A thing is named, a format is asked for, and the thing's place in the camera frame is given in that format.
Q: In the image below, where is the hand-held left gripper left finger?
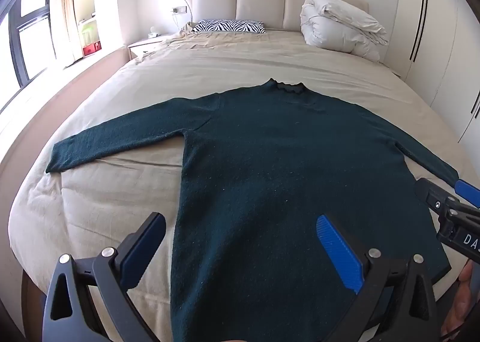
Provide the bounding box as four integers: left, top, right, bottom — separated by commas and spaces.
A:
42, 212, 167, 342

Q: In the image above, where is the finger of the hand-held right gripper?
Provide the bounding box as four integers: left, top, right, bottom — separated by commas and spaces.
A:
414, 178, 452, 212
454, 179, 480, 209

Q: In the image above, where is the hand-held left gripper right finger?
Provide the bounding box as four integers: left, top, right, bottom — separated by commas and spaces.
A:
316, 214, 439, 342

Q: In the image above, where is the dark green knit sweater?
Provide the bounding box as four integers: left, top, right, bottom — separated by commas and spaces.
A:
46, 79, 461, 342

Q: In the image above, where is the person's right hand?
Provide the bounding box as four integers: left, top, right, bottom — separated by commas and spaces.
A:
440, 260, 480, 342

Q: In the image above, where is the bed with beige cover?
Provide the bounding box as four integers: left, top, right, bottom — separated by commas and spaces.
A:
7, 25, 469, 342

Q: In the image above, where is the white wardrobe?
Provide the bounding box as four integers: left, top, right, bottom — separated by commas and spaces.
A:
390, 0, 480, 155

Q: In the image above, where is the folded white duvet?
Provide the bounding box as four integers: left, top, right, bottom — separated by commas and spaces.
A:
300, 0, 391, 62

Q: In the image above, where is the white nightstand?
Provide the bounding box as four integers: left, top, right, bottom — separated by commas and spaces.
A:
127, 34, 169, 61

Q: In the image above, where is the red storage box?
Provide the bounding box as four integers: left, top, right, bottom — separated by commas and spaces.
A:
82, 41, 103, 57

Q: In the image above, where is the zebra print pillow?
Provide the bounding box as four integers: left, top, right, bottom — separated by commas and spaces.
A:
191, 19, 266, 34

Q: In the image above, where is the black framed window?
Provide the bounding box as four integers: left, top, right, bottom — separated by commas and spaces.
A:
0, 0, 57, 110

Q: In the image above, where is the beige curtain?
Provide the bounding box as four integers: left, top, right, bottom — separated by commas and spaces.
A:
50, 0, 81, 67

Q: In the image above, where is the beige padded headboard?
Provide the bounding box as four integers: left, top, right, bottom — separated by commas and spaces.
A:
182, 0, 370, 31

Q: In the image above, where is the black wardrobe handle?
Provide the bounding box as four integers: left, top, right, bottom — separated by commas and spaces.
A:
457, 92, 480, 144
410, 0, 429, 62

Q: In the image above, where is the white wall shelf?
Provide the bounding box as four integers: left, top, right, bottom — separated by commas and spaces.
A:
73, 0, 104, 62

